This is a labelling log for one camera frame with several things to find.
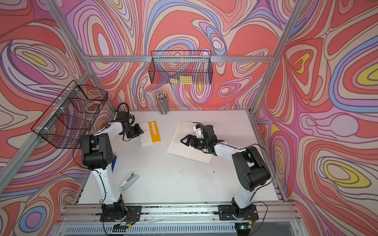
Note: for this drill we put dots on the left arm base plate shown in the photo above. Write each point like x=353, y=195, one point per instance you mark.
x=131, y=214

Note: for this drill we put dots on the black wire basket back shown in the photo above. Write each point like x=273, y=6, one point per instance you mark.
x=167, y=64

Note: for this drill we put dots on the black wire basket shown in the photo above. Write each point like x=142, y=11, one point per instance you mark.
x=167, y=64
x=71, y=115

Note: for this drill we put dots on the light blue white stapler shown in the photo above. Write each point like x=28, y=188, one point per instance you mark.
x=129, y=181

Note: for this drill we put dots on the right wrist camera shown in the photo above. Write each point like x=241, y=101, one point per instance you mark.
x=198, y=129

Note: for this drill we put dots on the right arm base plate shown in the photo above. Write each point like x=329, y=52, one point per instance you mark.
x=233, y=212

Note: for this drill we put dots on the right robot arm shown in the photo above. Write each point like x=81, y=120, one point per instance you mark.
x=251, y=170

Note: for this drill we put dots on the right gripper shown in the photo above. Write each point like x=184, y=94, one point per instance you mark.
x=193, y=144

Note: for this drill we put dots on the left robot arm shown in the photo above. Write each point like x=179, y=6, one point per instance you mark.
x=99, y=158

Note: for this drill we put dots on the black wire basket left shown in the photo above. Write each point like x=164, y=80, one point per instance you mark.
x=71, y=115

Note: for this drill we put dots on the cream lined notebook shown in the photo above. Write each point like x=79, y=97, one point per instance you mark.
x=144, y=144
x=151, y=132
x=178, y=145

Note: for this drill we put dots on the yellow sticky notes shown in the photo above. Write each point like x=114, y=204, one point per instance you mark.
x=182, y=80

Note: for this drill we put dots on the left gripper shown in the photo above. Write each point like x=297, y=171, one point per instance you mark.
x=138, y=131

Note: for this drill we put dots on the metal pen cup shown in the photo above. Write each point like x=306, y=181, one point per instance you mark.
x=162, y=102

